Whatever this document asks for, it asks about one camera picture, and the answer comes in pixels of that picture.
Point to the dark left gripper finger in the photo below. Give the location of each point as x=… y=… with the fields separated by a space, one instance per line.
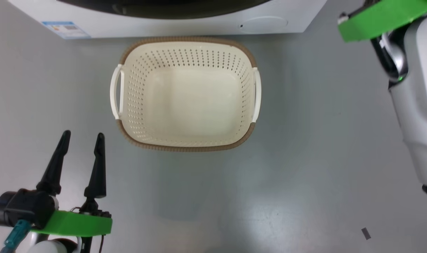
x=98 y=175
x=53 y=172

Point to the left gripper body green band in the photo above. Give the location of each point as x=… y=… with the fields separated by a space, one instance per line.
x=76 y=225

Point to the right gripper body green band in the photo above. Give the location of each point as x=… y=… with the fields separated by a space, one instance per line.
x=375 y=19

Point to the black-rimmed glass washer door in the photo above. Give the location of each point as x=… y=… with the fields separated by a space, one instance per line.
x=164 y=8

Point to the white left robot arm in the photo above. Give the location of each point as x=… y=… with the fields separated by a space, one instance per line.
x=48 y=247

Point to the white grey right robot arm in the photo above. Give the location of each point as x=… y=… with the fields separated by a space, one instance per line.
x=420 y=105

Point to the white front-load washing machine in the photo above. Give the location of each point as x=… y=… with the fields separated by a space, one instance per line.
x=304 y=14

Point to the cream perforated laundry basket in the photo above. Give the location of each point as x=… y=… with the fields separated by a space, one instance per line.
x=192 y=102

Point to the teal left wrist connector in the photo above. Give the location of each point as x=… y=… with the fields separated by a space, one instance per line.
x=16 y=233

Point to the round white filter cover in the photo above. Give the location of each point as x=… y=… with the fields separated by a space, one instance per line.
x=263 y=25

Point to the blue energy label sticker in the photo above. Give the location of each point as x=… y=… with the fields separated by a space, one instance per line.
x=66 y=30

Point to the small grey tape piece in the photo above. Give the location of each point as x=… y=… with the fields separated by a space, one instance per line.
x=366 y=233

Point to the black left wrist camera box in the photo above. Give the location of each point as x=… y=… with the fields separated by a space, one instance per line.
x=31 y=207

